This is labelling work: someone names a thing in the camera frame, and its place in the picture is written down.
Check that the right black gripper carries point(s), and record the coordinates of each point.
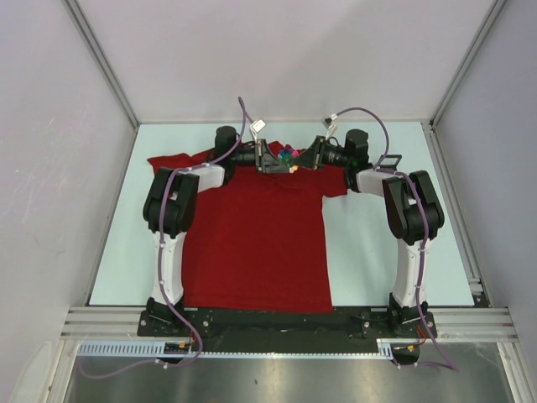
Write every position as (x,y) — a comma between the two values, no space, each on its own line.
(312,158)

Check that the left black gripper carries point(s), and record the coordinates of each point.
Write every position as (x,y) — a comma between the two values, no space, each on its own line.
(268,163)

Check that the red t-shirt garment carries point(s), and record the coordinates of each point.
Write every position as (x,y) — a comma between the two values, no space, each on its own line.
(256,243)

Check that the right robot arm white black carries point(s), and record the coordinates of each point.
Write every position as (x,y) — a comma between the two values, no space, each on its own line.
(413,210)

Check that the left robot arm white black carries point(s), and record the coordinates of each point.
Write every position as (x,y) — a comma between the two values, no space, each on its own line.
(169,209)

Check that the black open small box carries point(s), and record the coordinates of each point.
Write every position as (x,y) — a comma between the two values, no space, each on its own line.
(390,162)

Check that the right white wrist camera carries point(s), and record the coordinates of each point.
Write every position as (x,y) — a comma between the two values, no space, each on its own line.
(329,122)

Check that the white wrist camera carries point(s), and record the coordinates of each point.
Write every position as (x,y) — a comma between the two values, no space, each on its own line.
(255,128)
(329,122)

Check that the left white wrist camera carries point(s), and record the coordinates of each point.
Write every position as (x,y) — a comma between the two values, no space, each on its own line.
(255,128)

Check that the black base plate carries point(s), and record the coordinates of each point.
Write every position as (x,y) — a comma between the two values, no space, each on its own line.
(159,321)

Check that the slotted cable duct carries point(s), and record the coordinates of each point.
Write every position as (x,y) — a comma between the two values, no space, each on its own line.
(176,350)

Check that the aluminium front rail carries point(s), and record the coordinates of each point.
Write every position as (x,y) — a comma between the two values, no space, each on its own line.
(454,324)

